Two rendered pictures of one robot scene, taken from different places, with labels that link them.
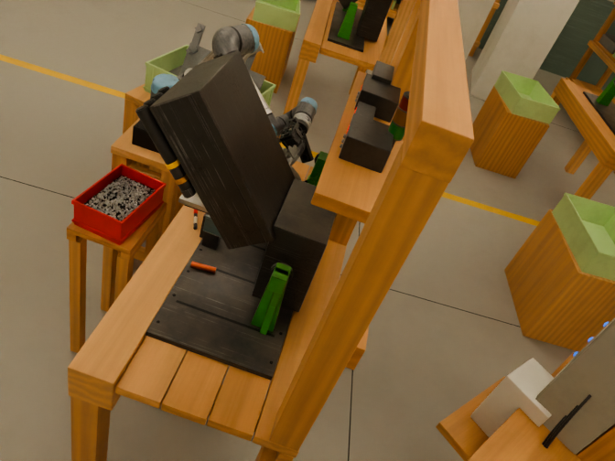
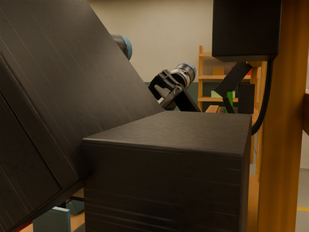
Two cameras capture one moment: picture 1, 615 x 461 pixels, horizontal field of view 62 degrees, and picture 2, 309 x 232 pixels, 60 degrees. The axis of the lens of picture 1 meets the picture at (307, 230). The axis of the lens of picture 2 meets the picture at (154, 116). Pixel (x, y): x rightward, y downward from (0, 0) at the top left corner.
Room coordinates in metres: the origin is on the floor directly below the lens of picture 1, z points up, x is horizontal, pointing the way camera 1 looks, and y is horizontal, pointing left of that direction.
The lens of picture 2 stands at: (1.02, -0.09, 1.31)
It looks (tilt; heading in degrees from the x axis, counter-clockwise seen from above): 8 degrees down; 22
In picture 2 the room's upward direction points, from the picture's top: straight up
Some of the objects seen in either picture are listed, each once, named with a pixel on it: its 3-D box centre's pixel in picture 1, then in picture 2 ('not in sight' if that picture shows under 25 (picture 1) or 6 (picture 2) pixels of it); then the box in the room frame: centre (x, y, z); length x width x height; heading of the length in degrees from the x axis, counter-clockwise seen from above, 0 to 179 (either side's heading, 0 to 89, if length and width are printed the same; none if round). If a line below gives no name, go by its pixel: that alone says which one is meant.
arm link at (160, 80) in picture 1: (166, 91); not in sight; (2.05, 0.82, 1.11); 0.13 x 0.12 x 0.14; 158
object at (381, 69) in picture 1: (380, 79); not in sight; (1.82, -0.05, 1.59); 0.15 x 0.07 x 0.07; 1
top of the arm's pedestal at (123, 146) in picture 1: (157, 144); not in sight; (2.04, 0.82, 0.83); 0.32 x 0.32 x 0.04; 3
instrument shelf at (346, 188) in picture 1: (375, 136); not in sight; (1.53, -0.10, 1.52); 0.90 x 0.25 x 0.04; 1
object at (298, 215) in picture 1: (296, 244); (185, 225); (1.42, 0.02, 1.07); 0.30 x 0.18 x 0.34; 1
